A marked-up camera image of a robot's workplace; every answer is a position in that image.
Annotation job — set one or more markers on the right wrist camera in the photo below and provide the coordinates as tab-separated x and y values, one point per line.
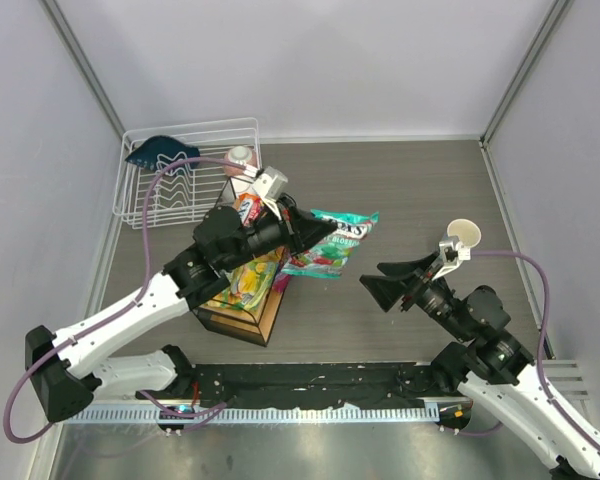
453	254

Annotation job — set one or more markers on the purple Fox's berries candy bag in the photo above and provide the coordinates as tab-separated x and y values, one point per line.
281	282

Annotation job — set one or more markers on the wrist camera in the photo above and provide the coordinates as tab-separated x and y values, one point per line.
269	184
453	254

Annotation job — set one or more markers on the black wire wooden shelf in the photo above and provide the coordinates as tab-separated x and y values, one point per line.
252	328

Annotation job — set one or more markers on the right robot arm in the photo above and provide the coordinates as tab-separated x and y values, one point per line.
489	365

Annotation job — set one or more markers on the green Fox's candy bag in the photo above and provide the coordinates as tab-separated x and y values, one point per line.
249	284

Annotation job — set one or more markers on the white cup in rack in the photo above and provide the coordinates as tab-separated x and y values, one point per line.
241	185

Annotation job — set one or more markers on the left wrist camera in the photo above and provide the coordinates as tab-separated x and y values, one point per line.
269	184

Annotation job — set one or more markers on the pink ceramic bowl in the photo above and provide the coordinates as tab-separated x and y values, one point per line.
239	156

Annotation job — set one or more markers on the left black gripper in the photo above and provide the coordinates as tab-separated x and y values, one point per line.
290	229

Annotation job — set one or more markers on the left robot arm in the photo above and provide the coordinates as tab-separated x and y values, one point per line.
69	367

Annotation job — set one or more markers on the light blue mug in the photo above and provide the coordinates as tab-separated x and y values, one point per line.
467	232

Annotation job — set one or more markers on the dark blue plate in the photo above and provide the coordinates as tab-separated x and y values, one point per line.
159	151

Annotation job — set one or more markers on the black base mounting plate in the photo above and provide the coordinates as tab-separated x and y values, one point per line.
318	386

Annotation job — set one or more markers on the teal Fox's candy bag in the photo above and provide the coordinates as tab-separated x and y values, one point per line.
327	259

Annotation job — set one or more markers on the white wire dish rack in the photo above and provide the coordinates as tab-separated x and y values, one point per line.
185	194

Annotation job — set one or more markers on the white slotted cable duct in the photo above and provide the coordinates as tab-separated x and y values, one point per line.
148	414

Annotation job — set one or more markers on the orange Fox's fruits candy bag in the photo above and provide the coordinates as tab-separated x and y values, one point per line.
249	206

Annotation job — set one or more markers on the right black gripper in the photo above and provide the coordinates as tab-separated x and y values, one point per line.
415	288

